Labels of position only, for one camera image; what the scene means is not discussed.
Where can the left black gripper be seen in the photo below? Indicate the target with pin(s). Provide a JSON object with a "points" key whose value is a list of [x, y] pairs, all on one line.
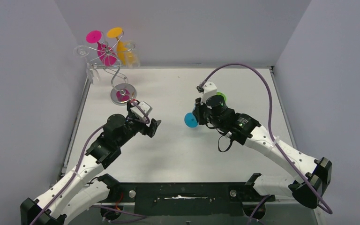
{"points": [[152, 128]]}

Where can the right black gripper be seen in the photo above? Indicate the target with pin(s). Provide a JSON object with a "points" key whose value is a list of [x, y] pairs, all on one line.
{"points": [[199, 114]]}

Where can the blue wine glass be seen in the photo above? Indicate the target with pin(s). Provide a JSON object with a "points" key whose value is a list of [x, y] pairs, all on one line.
{"points": [[190, 120]]}

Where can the green wine glass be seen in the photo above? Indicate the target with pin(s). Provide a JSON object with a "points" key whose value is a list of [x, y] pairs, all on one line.
{"points": [[223, 95]]}

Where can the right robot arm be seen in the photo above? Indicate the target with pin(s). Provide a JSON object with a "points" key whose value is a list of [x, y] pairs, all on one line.
{"points": [[311, 176]]}

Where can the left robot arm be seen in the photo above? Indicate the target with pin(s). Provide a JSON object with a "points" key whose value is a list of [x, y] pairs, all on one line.
{"points": [[84, 185]]}

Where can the clear wine glass right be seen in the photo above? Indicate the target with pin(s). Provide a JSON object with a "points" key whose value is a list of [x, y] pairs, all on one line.
{"points": [[131, 55]]}

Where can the clear wine glass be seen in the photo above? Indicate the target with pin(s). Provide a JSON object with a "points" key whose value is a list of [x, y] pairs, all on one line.
{"points": [[82, 51], [131, 55]]}

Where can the orange wine glass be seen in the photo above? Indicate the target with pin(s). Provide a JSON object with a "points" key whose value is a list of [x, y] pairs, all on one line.
{"points": [[124, 50]]}

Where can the pink wine glass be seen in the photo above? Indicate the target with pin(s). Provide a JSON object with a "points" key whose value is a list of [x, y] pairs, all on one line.
{"points": [[104, 51]]}

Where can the clear wine glass left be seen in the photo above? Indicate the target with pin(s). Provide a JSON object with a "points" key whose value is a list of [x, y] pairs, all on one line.
{"points": [[82, 51]]}

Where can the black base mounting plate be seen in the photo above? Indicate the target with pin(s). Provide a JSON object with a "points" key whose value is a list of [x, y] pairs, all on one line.
{"points": [[185, 199]]}

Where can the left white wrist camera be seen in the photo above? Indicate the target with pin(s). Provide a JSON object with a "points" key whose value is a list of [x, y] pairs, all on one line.
{"points": [[140, 111]]}

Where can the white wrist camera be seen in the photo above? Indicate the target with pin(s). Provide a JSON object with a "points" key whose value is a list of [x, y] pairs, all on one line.
{"points": [[207, 89], [140, 111]]}

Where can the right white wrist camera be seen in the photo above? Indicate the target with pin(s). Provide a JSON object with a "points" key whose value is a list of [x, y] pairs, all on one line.
{"points": [[207, 89]]}

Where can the chrome wire glass rack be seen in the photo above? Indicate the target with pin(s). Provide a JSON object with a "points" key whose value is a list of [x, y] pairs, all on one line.
{"points": [[122, 91]]}

